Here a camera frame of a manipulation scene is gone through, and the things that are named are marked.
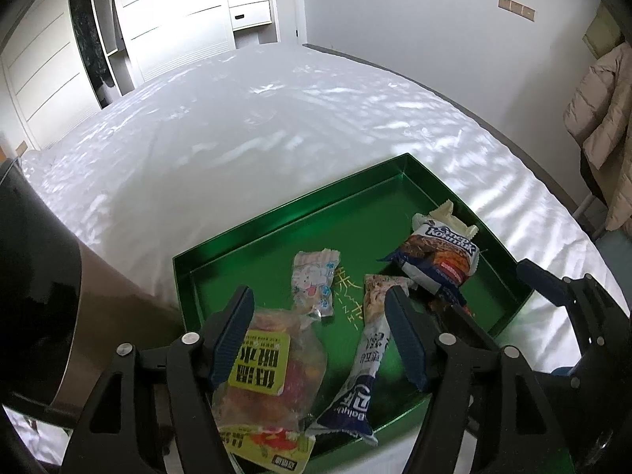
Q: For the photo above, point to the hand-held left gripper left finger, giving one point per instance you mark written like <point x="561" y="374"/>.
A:
<point x="232" y="335"/>

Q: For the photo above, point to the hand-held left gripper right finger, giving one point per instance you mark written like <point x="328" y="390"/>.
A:
<point x="407" y="340"/>

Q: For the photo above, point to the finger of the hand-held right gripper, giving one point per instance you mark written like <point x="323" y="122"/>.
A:
<point x="538" y="276"/>

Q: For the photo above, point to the long grey white snack packet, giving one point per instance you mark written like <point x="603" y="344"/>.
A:
<point x="365" y="355"/>

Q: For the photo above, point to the clear bag with green label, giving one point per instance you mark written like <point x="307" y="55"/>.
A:
<point x="291" y="380"/>

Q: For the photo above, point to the small white candy packet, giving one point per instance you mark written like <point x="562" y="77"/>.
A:
<point x="311" y="281"/>

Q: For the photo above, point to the dark blue chip packet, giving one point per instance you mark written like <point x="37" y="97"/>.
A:
<point x="444" y="252"/>

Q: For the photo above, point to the green tray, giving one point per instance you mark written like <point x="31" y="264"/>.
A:
<point x="345" y="207"/>

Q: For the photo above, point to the beige coat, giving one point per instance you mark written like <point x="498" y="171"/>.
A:
<point x="605" y="118"/>

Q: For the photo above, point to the bronze and black appliance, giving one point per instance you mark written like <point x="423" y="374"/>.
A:
<point x="39" y="256"/>

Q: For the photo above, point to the olive hanging cloth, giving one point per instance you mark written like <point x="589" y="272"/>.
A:
<point x="602" y="32"/>

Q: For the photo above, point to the white wardrobe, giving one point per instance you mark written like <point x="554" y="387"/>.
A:
<point x="173" y="19"/>

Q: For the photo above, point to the dark hanging clothes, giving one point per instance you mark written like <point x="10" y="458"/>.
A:
<point x="91" y="34"/>

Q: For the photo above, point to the wall switch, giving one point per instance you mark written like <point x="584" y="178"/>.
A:
<point x="516" y="8"/>

